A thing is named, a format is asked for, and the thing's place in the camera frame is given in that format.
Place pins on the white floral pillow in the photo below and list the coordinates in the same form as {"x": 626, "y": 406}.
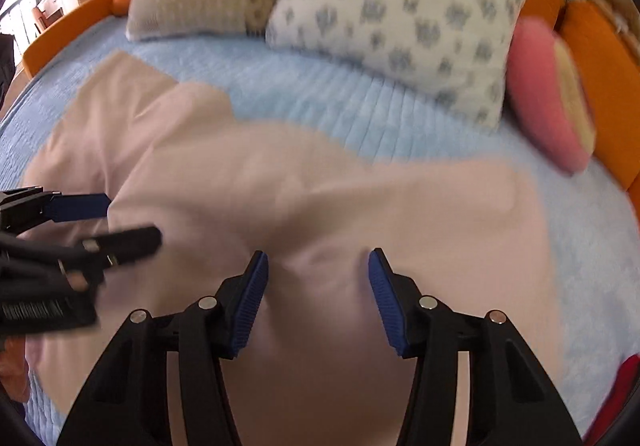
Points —
{"x": 400, "y": 0}

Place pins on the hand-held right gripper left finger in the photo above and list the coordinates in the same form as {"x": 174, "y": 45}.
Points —
{"x": 250, "y": 306}

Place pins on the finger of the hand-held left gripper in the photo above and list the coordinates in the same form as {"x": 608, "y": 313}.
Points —
{"x": 80, "y": 207}
{"x": 125, "y": 243}

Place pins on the pink round cushion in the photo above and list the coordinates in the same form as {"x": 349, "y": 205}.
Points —
{"x": 540, "y": 100}

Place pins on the beige hooded jacket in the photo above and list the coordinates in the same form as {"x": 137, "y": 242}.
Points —
{"x": 300, "y": 201}

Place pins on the light blue bedspread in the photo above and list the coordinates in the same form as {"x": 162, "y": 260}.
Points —
{"x": 350, "y": 100}

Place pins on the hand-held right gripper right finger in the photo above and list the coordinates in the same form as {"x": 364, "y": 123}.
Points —
{"x": 385, "y": 306}

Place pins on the orange padded bed frame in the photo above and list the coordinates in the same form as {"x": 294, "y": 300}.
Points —
{"x": 600, "y": 75}

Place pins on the person's left hand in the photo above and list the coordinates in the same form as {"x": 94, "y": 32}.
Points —
{"x": 14, "y": 371}

